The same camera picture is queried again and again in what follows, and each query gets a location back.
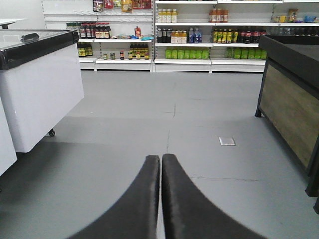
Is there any far white chest freezer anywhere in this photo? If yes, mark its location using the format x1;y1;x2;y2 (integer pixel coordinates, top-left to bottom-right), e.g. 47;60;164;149
0;29;84;153

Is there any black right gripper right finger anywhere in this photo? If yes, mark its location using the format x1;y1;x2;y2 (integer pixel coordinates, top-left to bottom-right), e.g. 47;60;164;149
161;154;263;239

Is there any near white chest freezer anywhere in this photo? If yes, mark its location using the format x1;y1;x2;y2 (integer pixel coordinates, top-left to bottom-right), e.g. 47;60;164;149
0;101;17;175

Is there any small square floor plate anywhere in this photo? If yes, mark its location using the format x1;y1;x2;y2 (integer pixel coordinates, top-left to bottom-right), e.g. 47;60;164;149
218;137;236;146

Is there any white store shelving unit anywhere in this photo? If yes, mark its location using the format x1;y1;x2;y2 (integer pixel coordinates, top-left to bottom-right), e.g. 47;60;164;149
41;0;319;73

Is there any white chest freezer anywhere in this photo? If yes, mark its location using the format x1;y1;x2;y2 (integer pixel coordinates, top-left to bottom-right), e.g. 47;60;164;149
0;29;84;153
0;101;17;175

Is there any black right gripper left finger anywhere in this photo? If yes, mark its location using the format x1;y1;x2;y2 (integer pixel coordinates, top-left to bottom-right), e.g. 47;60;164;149
70;155;160;239

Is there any dark wooden display stand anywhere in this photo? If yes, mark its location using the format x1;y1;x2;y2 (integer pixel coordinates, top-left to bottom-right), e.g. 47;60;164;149
255;34;319;215

